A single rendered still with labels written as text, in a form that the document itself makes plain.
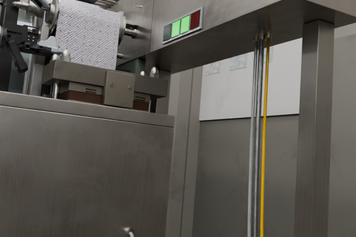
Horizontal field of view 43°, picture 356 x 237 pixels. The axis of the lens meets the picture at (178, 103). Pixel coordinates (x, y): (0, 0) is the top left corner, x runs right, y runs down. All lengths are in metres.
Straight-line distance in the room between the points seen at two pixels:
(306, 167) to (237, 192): 2.30
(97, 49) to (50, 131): 0.47
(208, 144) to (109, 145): 2.42
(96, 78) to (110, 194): 0.37
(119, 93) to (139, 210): 0.38
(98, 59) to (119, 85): 0.25
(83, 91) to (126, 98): 0.14
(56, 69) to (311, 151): 0.79
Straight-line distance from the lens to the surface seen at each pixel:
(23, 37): 1.62
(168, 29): 1.58
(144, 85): 1.56
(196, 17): 1.43
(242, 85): 3.53
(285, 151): 3.15
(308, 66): 1.24
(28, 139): 1.36
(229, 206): 3.55
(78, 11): 1.73
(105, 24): 1.76
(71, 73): 1.47
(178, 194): 3.82
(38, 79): 1.73
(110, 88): 1.48
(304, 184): 1.21
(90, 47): 1.72
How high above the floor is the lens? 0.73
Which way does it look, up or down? 8 degrees up
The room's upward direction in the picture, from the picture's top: 5 degrees clockwise
